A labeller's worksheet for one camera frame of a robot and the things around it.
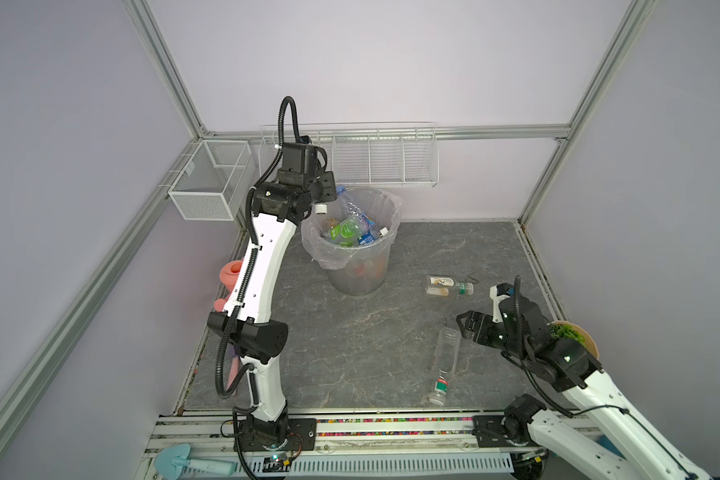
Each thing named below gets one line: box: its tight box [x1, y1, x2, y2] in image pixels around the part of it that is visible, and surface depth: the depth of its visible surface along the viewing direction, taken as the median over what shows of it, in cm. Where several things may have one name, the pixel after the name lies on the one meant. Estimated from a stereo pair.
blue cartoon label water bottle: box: [336, 185, 376, 245], surface depth 91 cm
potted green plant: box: [550, 320, 599, 360], surface depth 80 cm
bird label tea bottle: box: [426, 277, 474, 297], surface depth 99 cm
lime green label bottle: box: [328, 217, 363, 247], surface depth 86 cm
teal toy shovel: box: [155, 443, 237, 480], surface depth 71 cm
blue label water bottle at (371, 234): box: [358, 226, 389, 245], surface depth 86 cm
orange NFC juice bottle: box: [353, 254, 387, 282], surface depth 92 cm
